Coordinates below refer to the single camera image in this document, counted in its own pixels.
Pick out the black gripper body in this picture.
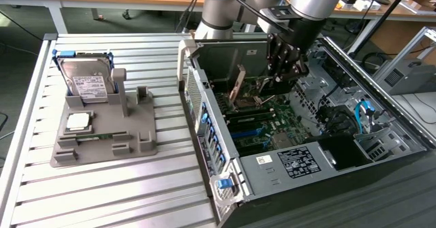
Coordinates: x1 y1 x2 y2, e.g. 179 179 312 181
291 17 330 53

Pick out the black graphics card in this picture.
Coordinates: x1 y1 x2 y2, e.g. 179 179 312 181
229 64 297 104

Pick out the perforated metal drive cage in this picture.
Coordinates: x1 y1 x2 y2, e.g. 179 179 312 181
294 43 345 106

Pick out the black office chair base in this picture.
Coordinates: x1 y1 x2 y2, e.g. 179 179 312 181
325 17 364 35

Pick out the metal socket cover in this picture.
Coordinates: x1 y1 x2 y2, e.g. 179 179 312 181
253 94 278 105

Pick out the small white box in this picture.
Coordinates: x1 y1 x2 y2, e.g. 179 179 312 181
353 0 381 12

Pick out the green motherboard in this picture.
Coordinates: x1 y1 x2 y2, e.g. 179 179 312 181
211 77 320 155

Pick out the CPU socket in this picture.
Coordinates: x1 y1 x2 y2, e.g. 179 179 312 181
233 95 270 111

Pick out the black stand pole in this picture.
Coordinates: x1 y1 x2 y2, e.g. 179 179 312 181
346 0 416 58

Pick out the black labelled RAM stick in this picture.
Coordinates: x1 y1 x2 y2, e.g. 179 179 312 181
227 112 275 124

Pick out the open PC case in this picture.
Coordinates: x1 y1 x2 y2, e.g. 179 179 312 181
176 33 436 228

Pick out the blue expansion slot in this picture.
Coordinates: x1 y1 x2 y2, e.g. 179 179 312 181
230 129 262 139

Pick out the grey computer tower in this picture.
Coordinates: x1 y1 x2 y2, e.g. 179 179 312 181
373 58 436 96

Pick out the grey disk bay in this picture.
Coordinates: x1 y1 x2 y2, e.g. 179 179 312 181
353 131 415 163

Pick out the grey power supply unit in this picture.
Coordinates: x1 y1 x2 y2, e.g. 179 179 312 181
239 142 338 196

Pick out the hard disk in blue caddy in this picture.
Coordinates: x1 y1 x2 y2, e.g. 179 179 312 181
52 49 119 104

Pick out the grey parts rack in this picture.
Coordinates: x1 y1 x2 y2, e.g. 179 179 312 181
49 68 159 168

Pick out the green RAM stick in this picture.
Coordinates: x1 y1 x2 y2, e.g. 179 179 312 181
75 134 114 140

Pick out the silver CPU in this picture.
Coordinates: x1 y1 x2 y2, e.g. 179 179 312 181
65 112 94 131

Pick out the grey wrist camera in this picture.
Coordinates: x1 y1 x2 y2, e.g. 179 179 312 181
257 5 298 33

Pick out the black coiled cable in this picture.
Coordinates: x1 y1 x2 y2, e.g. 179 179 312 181
360 51 389 71

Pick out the black camera cable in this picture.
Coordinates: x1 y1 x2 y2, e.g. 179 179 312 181
233 0 295 34

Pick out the black wire bundle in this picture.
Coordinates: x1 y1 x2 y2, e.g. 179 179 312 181
316 105 358 137

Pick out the blue disk wire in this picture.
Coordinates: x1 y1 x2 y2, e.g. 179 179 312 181
353 98 376 137

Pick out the aluminium profile frame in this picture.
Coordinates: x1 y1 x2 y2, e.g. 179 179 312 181
373 26 436 80

